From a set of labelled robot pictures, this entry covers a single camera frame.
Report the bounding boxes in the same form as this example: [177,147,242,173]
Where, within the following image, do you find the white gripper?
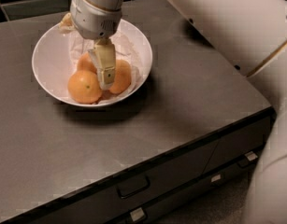
[58,0,122,91]

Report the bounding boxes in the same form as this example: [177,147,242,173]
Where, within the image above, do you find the orange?
[109,60,132,94]
[77,52,97,74]
[67,70,103,104]

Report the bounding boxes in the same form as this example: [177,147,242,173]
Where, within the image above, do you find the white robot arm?
[167,0,287,224]

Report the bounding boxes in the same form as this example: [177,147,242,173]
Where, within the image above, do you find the white paper napkin in bowl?
[69,32,143,105]

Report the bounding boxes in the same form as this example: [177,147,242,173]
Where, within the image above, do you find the large white bowl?
[32,20,152,108]

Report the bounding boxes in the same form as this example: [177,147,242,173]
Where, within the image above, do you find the upper left dark drawer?
[30,139,220,224]

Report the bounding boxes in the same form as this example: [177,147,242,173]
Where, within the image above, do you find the dark drawer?
[105,146,263,224]
[205,113,271,173]
[30,139,220,224]

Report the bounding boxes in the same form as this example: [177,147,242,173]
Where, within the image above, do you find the upper right dark drawer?
[205,113,271,173]

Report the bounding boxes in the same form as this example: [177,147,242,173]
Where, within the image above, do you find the lower dark drawer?
[105,146,263,224]

